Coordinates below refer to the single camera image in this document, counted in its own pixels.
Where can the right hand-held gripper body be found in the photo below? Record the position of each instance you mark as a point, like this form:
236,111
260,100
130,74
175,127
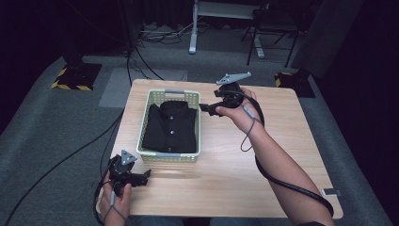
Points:
230,94

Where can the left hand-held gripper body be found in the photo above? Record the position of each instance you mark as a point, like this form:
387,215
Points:
120,171

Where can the pale green perforated plastic basket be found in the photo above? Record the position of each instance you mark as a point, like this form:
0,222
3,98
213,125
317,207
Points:
169,157

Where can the black button shirt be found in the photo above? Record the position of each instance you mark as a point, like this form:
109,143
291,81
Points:
163,132

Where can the person's right hand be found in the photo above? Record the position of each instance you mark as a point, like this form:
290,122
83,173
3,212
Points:
241,117

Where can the person's left hand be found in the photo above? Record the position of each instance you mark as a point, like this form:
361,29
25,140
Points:
120,204

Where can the yellow black striped base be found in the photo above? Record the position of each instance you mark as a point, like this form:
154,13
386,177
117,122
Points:
295,83
75,77

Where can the black metal chair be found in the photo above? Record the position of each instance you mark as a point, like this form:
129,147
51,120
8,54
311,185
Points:
273,31

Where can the grey curtain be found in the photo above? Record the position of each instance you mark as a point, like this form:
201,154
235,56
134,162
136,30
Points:
326,34

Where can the white desk frame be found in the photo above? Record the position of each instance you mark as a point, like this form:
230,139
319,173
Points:
193,37

